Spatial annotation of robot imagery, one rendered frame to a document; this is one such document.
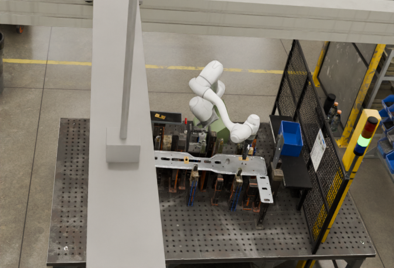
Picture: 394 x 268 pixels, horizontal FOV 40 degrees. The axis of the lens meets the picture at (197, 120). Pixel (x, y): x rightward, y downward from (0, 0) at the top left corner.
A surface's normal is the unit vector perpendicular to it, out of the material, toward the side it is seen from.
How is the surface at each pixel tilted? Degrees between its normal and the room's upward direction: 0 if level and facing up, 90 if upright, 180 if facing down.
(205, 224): 0
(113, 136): 0
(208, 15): 90
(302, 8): 90
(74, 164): 0
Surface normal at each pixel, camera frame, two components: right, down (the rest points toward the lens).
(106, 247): 0.14, -0.76
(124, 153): 0.13, 0.65
